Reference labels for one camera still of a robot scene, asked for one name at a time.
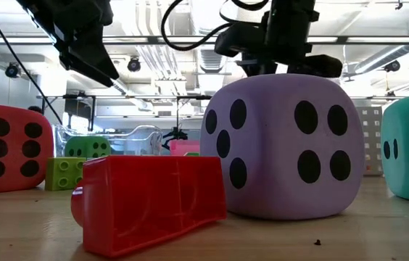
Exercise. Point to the large red stepped block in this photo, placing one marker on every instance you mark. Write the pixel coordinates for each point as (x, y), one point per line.
(146, 210)

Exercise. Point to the green foam die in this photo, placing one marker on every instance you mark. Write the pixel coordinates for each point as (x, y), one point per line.
(81, 142)

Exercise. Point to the silver ceiling air duct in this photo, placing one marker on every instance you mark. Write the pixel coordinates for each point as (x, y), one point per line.
(213, 14)

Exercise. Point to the person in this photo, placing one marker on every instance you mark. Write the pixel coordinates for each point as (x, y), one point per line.
(35, 109)

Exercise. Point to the red foam die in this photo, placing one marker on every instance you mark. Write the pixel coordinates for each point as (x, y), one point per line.
(14, 108)

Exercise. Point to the lime green small block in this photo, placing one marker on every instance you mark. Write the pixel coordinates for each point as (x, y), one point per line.
(54, 181)

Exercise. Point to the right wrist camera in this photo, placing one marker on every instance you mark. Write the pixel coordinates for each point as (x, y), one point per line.
(239, 40)

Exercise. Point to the pink plastic bin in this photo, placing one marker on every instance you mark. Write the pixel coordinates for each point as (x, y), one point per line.
(186, 148)

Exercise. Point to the small dark crumb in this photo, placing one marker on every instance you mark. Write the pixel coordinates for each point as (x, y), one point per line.
(317, 243)

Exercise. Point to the purple foam die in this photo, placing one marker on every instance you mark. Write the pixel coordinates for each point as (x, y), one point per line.
(269, 188)

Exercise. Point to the clear plastic bin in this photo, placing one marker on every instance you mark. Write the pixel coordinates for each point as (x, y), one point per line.
(150, 130)

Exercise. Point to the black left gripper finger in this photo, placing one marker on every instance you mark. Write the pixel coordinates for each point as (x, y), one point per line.
(92, 54)
(81, 70)

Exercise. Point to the black beam with light strips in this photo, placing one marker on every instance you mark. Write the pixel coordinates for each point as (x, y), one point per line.
(152, 40)

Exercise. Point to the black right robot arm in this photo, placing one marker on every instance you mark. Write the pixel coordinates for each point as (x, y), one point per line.
(288, 25)

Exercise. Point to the black ceiling spotlight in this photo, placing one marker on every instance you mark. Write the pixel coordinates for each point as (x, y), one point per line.
(133, 65)
(392, 66)
(12, 70)

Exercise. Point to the white perforated basket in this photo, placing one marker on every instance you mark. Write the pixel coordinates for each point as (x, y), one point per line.
(373, 119)

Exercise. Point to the black metal background frame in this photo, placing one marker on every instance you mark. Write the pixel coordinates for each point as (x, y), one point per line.
(190, 97)

